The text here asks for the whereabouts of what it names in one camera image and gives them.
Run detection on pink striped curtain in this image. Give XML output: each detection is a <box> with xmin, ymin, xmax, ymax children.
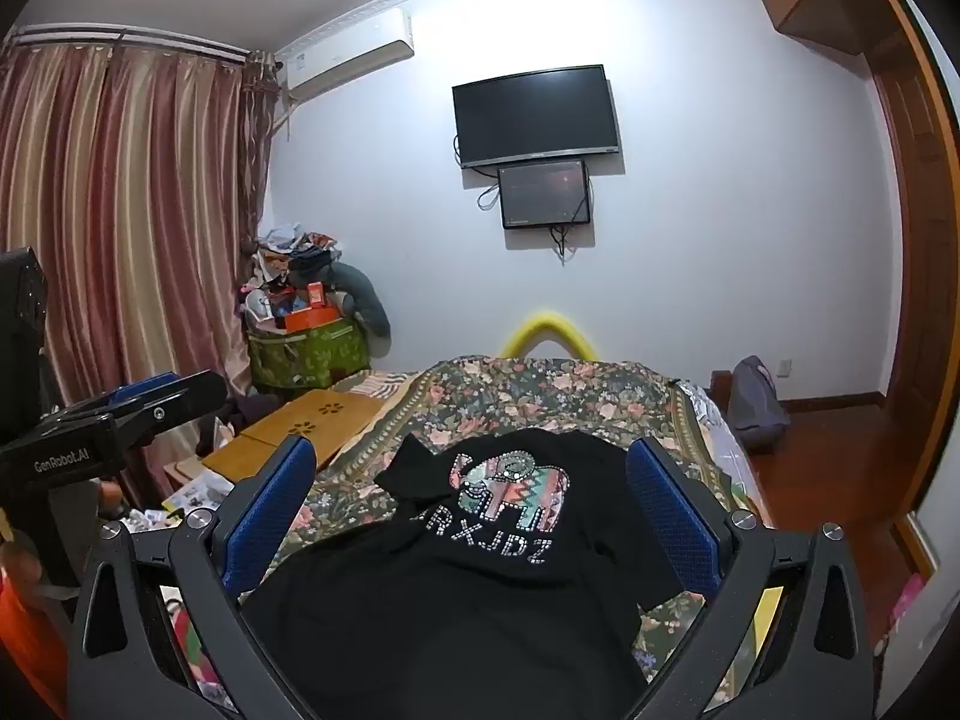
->
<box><xmin>0</xmin><ymin>37</ymin><xmax>280</xmax><ymax>485</ymax></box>

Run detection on striped cloth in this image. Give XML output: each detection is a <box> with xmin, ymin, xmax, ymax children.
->
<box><xmin>347</xmin><ymin>371</ymin><xmax>418</xmax><ymax>400</ymax></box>

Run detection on black elephant print t-shirt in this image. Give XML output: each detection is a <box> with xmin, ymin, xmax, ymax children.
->
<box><xmin>240</xmin><ymin>427</ymin><xmax>722</xmax><ymax>720</ymax></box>

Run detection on small black wall monitor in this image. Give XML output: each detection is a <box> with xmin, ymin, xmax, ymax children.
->
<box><xmin>497</xmin><ymin>159</ymin><xmax>594</xmax><ymax>231</ymax></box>

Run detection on dark purple cloth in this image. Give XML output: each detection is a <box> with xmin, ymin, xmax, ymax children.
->
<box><xmin>216</xmin><ymin>396</ymin><xmax>280</xmax><ymax>440</ymax></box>

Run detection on white air conditioner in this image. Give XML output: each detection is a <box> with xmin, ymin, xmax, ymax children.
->
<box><xmin>281</xmin><ymin>6</ymin><xmax>416</xmax><ymax>103</ymax></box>

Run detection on wooden folding lap table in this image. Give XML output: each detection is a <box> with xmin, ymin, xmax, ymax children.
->
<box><xmin>201</xmin><ymin>390</ymin><xmax>388</xmax><ymax>485</ymax></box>

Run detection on curtain rod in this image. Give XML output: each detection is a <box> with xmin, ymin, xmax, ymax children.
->
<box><xmin>4</xmin><ymin>25</ymin><xmax>254</xmax><ymax>62</ymax></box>

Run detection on pile of clothes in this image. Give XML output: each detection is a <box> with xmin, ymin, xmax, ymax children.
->
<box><xmin>240</xmin><ymin>221</ymin><xmax>347</xmax><ymax>316</ymax></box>

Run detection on grey backpack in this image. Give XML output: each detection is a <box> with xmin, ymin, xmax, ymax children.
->
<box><xmin>726</xmin><ymin>355</ymin><xmax>791</xmax><ymax>455</ymax></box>

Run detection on papers on floor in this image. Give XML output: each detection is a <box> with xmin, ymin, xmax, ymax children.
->
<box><xmin>160</xmin><ymin>471</ymin><xmax>235</xmax><ymax>520</ymax></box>

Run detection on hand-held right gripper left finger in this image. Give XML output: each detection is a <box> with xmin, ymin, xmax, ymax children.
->
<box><xmin>71</xmin><ymin>435</ymin><xmax>331</xmax><ymax>720</ymax></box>

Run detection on wooden door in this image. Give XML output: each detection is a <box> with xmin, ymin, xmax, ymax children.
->
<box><xmin>847</xmin><ymin>0</ymin><xmax>960</xmax><ymax>582</ymax></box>

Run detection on floral blanket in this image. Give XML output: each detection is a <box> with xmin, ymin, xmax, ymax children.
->
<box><xmin>255</xmin><ymin>356</ymin><xmax>760</xmax><ymax>720</ymax></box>

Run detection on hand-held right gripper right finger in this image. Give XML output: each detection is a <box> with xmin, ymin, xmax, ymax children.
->
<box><xmin>626</xmin><ymin>435</ymin><xmax>878</xmax><ymax>720</ymax></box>

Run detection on green floral storage bag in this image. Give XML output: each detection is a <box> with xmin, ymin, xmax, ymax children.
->
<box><xmin>247</xmin><ymin>315</ymin><xmax>373</xmax><ymax>395</ymax></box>

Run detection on grey plush pillow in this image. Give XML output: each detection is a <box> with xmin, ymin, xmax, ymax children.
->
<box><xmin>330</xmin><ymin>262</ymin><xmax>393</xmax><ymax>340</ymax></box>

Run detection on orange cloth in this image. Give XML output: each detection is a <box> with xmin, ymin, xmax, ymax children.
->
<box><xmin>0</xmin><ymin>510</ymin><xmax>70</xmax><ymax>720</ymax></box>

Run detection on orange box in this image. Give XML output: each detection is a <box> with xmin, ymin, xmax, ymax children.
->
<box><xmin>283</xmin><ymin>304</ymin><xmax>348</xmax><ymax>333</ymax></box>

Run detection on black wall television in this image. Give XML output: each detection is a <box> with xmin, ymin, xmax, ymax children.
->
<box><xmin>452</xmin><ymin>64</ymin><xmax>621</xmax><ymax>170</ymax></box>

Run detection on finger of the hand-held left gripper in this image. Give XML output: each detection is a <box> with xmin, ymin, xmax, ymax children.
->
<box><xmin>45</xmin><ymin>370</ymin><xmax>227</xmax><ymax>458</ymax></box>
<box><xmin>105</xmin><ymin>373</ymin><xmax>185</xmax><ymax>407</ymax></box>

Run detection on yellow foam hoop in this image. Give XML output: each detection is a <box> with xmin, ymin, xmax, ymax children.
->
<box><xmin>501</xmin><ymin>307</ymin><xmax>595</xmax><ymax>359</ymax></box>

